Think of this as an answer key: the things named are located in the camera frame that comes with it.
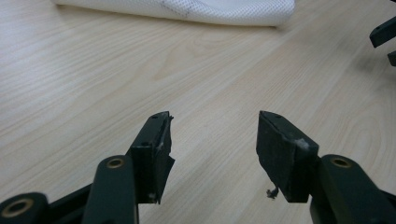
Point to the white mesh cloth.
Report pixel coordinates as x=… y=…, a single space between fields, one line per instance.
x=199 y=11

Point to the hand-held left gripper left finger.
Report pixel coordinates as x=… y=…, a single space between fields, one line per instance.
x=152 y=155

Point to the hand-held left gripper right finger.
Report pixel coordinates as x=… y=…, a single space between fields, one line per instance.
x=281 y=155

